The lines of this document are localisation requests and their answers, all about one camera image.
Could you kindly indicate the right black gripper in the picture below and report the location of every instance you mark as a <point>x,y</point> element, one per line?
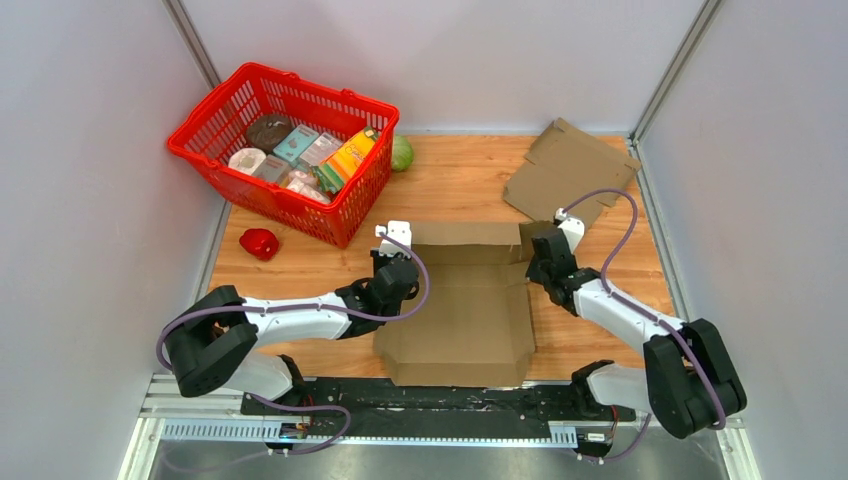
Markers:
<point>531,272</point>

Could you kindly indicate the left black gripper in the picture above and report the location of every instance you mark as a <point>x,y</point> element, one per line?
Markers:
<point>379,260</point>

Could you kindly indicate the large brown cardboard box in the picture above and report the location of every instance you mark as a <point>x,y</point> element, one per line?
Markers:
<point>473,328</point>

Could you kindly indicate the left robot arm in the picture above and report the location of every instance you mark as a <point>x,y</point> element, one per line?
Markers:
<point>216,343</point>

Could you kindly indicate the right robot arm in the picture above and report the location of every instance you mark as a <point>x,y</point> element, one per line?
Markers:
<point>688,381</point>

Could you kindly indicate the grey small box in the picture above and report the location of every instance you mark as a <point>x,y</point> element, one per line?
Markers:
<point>318,151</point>

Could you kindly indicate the grey pink box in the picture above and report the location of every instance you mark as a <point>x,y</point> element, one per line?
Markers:
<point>272,169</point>

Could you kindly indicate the teal small box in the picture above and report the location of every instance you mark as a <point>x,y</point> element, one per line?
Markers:
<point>295,143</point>

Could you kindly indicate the small flat cardboard sheet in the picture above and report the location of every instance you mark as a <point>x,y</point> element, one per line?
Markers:
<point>567,167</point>

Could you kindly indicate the green carton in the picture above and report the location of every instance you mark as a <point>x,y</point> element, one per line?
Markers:
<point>329,181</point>

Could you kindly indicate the green cabbage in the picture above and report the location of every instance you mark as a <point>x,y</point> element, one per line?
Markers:
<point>403,154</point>

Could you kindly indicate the yellow orange juice carton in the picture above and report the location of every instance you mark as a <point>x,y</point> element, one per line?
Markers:
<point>346,160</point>

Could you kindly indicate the red bell pepper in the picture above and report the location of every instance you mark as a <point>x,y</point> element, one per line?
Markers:
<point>261,243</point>

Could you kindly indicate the pink white packet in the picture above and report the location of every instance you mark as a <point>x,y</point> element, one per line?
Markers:
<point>306,185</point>

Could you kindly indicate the white round roll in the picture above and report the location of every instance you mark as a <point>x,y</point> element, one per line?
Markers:
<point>247,160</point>

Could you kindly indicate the red plastic shopping basket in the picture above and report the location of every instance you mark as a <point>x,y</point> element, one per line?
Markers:
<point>217,128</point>

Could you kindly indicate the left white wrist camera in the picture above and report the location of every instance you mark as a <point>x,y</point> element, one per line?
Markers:
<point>395,238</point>

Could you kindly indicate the aluminium frame post right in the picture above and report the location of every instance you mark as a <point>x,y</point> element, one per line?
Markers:
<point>692,38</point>

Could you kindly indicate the aluminium frame post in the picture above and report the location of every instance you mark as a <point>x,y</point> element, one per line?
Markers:
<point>193,41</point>
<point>692,38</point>

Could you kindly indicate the aluminium frame post left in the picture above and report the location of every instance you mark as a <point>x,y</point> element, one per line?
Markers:
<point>193,41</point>

